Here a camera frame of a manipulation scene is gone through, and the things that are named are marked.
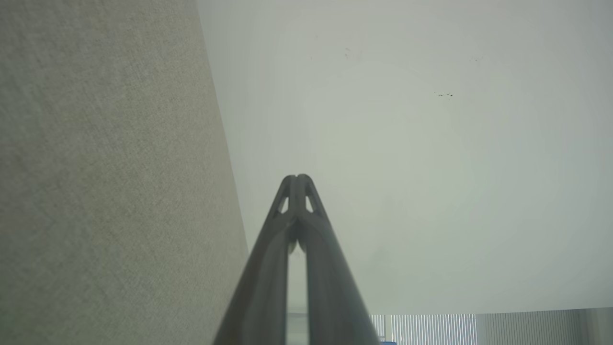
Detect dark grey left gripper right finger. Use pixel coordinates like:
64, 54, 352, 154
297, 174, 382, 345

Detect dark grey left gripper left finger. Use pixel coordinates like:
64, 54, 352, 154
213, 174, 298, 345

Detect white vertical window blinds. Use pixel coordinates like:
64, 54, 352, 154
371, 309, 613, 345

